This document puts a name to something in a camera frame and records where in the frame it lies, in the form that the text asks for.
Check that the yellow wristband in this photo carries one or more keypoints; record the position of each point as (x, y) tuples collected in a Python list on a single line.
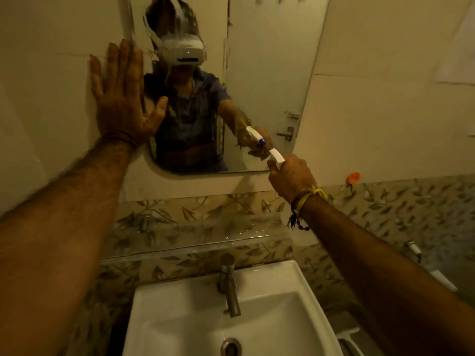
[(313, 192)]

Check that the metal sink drain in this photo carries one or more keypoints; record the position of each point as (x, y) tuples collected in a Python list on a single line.
[(231, 348)]

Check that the person's right hand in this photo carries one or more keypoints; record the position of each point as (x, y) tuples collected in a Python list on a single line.
[(293, 177)]

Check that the orange wall hook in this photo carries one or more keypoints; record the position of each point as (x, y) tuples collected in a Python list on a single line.
[(353, 178)]

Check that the person's right forearm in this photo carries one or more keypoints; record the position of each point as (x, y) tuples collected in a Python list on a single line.
[(389, 278)]

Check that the person's left hand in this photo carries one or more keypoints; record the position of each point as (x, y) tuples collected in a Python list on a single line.
[(120, 107)]

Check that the white spray bottle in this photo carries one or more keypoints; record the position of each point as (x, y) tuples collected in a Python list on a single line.
[(276, 157)]

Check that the metal sink faucet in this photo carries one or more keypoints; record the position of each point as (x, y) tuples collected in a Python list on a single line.
[(230, 289)]

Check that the white bidet hand sprayer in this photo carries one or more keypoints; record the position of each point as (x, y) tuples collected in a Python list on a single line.
[(415, 250)]

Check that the white ceramic sink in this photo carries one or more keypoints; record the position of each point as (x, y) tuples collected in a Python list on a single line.
[(178, 322)]

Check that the metal shelf bracket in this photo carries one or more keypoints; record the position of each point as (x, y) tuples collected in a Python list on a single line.
[(146, 223)]

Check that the rounded frameless wall mirror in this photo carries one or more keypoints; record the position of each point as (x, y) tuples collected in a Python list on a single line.
[(267, 70)]

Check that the person's left forearm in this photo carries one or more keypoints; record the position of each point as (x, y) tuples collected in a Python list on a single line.
[(55, 248)]

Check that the white paper sheet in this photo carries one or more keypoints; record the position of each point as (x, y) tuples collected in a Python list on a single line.
[(458, 51)]

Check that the glass wall shelf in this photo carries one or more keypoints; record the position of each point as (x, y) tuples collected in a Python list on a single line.
[(193, 237)]

